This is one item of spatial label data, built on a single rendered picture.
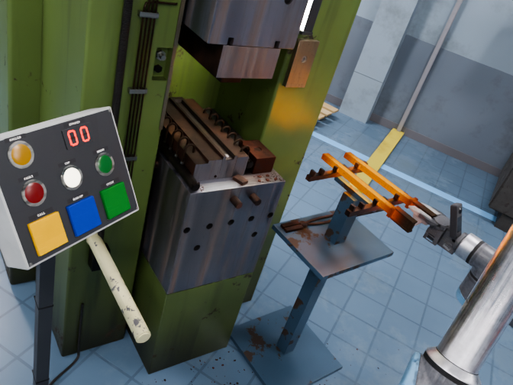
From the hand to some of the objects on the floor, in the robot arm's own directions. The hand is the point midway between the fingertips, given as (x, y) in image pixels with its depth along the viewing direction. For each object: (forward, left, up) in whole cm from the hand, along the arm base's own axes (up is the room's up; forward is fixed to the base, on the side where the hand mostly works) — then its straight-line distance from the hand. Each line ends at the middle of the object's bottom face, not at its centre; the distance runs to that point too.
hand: (416, 204), depth 174 cm
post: (+80, +90, -96) cm, 154 cm away
